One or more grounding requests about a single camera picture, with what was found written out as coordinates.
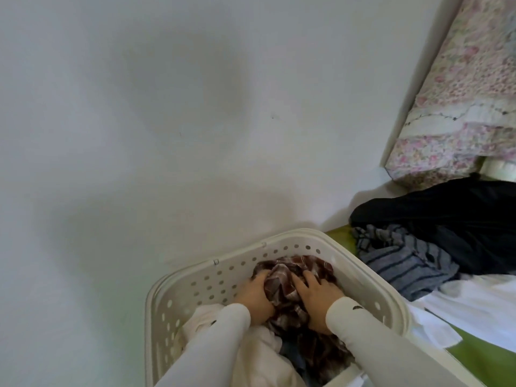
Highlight grey striped garment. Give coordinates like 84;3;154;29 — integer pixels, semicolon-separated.
353;224;461;302

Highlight brown plaid shirt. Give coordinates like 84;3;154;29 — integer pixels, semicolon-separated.
252;255;357;382

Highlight green bed sheet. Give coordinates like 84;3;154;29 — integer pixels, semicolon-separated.
324;227;516;387

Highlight pink floral pillow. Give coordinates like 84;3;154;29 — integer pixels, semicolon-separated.
384;0;516;189

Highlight person's left hand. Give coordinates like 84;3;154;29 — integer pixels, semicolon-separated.
232;270;276;324

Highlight blue garment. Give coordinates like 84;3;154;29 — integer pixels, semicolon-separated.
279;341;313;387

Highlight white perforated laundry basket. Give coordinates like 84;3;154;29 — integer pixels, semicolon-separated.
145;228;464;387

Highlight cream white garment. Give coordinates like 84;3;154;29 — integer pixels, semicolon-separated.
180;304;307;387

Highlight black garment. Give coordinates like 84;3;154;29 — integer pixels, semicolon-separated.
349;178;516;276

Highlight person's left forearm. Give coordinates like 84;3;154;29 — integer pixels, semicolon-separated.
155;303;252;387

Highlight person's right forearm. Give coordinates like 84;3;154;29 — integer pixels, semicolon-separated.
325;296;468;387

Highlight person's right hand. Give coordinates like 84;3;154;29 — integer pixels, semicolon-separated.
291;270;346;335

